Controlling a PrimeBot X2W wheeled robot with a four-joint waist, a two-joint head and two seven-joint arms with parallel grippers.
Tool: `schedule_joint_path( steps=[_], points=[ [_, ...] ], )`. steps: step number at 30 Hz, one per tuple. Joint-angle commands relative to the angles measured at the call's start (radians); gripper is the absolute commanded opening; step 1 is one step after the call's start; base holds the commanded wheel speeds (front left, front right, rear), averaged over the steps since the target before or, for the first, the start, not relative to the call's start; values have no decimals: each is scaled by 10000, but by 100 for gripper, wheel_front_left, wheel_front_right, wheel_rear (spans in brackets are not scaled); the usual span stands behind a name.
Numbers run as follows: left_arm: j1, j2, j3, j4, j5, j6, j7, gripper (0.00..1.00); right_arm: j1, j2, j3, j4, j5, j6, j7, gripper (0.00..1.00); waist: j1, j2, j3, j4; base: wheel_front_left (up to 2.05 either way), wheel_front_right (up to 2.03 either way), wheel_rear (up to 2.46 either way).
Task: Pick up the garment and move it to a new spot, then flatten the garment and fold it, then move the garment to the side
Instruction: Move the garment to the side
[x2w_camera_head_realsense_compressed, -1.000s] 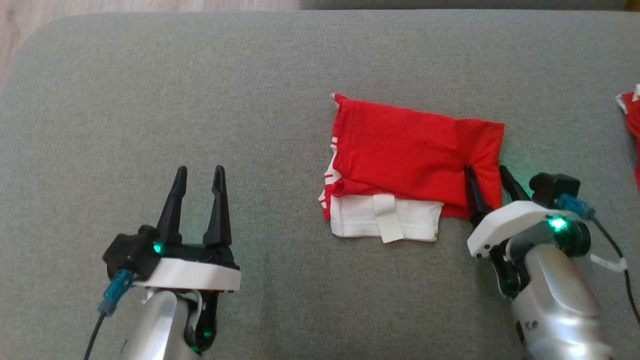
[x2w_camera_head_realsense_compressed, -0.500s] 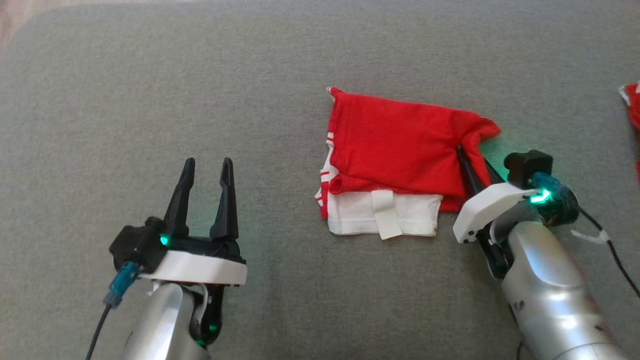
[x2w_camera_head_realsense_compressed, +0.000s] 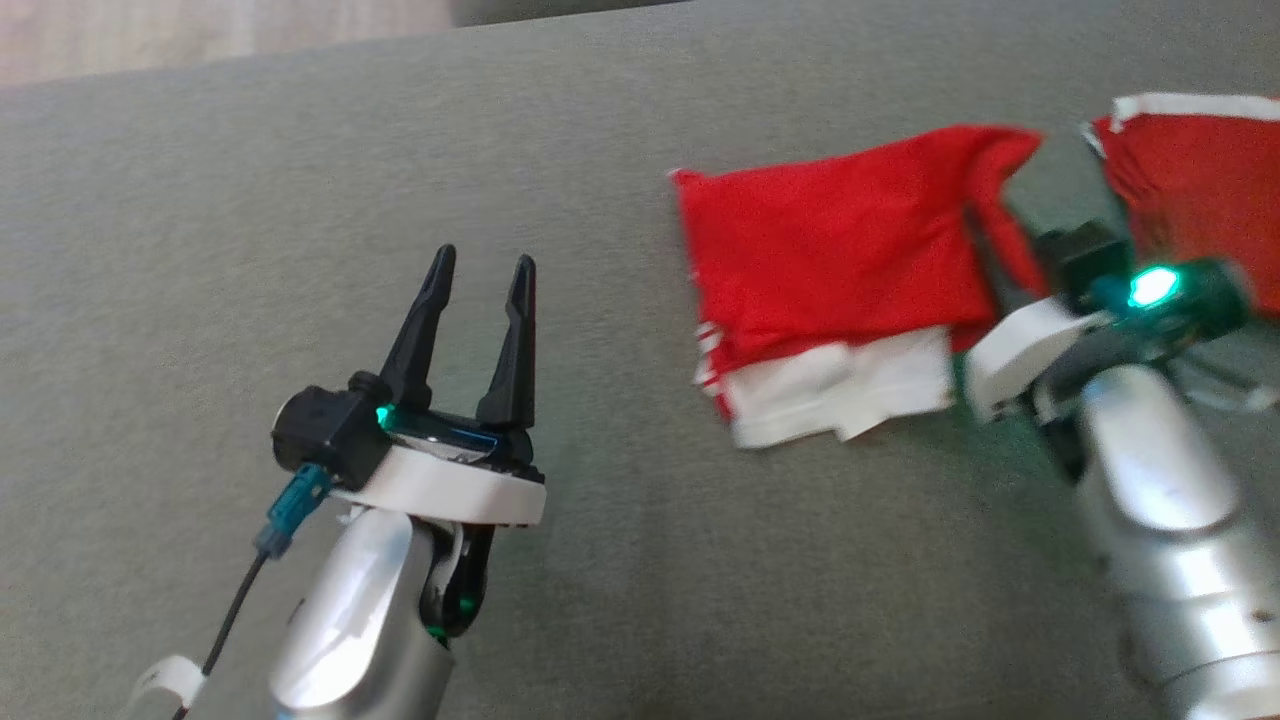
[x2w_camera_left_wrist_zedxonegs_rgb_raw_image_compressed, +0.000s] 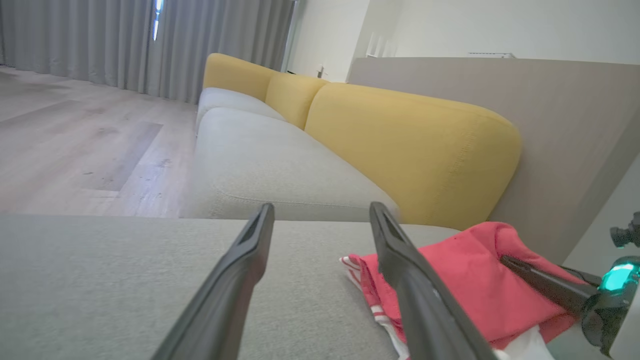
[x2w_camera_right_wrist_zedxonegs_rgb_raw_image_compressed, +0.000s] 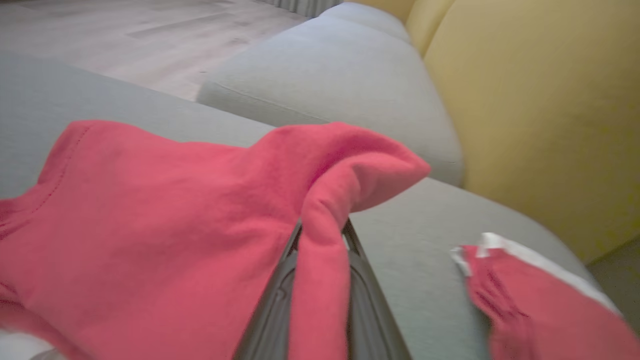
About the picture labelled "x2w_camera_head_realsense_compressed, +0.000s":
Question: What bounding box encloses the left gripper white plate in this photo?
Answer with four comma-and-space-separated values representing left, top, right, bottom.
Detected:
330, 244, 548, 641

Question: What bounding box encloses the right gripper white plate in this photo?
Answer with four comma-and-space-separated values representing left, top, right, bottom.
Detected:
962, 258, 1251, 481

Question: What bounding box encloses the red jersey white collar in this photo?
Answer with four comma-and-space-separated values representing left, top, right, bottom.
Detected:
668, 123, 1051, 450

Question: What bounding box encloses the red shorts thin white stripe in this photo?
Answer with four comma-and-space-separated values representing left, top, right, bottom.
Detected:
1083, 92, 1280, 321

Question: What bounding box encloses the grey fabric sofa seat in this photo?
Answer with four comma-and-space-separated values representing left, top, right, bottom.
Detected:
0, 0, 1280, 720

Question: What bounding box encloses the grey sofa cushion block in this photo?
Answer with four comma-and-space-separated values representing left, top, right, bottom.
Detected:
450, 0, 691, 28

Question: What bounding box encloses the white cable strap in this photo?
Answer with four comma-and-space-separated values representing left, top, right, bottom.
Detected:
128, 655, 208, 720

